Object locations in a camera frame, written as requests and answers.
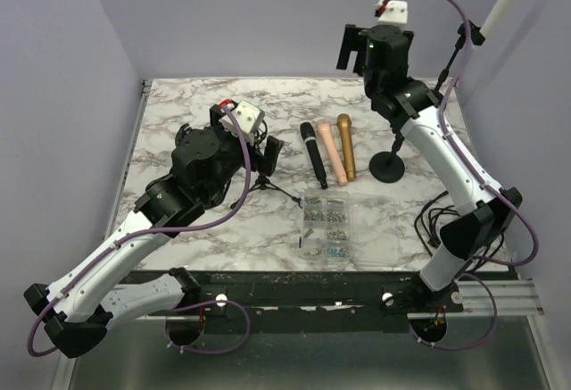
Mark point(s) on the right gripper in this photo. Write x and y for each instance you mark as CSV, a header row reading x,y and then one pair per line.
x,y
355,39

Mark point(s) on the black tripod mic stand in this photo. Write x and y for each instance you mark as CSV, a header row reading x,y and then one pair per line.
x,y
262,182

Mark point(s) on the gold microphone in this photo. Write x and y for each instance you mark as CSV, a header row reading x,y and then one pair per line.
x,y
344,124

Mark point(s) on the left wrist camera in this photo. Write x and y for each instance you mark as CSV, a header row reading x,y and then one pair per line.
x,y
249,118

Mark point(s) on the aluminium mounting rail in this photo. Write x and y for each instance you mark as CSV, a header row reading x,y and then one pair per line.
x,y
385,294

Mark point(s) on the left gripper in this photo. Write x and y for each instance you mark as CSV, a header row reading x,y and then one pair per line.
x,y
258,161

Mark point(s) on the clear plastic screw box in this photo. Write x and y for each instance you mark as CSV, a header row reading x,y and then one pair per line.
x,y
340,228

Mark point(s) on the black microphone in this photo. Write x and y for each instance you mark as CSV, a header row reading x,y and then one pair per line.
x,y
309,139

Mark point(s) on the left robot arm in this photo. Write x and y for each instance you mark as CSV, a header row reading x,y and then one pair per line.
x,y
78,310

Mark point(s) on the pink microphone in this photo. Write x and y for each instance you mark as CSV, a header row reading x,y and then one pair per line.
x,y
325,132

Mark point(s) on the round base mic stand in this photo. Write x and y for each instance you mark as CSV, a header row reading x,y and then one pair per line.
x,y
388,167
458,46

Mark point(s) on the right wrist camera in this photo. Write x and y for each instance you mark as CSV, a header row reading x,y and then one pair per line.
x,y
395,13

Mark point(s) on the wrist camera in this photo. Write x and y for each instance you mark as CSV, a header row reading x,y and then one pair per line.
x,y
249,118
395,13

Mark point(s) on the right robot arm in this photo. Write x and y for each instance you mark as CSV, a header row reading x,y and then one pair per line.
x,y
414,113

